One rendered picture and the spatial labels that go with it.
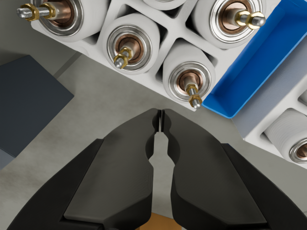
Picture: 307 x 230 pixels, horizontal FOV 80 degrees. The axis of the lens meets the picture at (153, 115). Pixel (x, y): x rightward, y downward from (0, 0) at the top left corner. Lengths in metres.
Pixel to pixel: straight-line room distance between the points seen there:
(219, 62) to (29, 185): 1.03
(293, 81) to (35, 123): 0.62
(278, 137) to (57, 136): 0.74
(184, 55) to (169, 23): 0.08
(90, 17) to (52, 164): 0.75
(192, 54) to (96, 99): 0.43
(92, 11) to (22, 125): 0.32
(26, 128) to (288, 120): 0.61
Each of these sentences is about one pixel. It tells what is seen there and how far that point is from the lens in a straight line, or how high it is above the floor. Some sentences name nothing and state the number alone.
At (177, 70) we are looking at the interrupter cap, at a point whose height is 0.25.
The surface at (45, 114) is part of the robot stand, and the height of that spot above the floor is 0.15.
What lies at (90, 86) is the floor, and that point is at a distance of 0.66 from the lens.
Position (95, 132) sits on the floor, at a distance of 0.76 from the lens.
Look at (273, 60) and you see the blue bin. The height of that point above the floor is 0.10.
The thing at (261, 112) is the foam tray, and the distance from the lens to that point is 0.53.
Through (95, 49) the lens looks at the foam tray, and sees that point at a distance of 0.42.
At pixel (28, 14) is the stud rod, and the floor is 0.33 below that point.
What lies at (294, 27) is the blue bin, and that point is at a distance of 0.58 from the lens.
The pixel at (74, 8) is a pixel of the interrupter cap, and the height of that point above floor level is 0.25.
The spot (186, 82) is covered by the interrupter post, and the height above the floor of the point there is 0.27.
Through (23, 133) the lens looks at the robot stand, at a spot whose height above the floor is 0.24.
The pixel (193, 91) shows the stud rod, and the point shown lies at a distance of 0.29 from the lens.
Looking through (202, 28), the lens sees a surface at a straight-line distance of 0.33.
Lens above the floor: 0.57
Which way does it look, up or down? 58 degrees down
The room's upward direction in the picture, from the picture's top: 174 degrees counter-clockwise
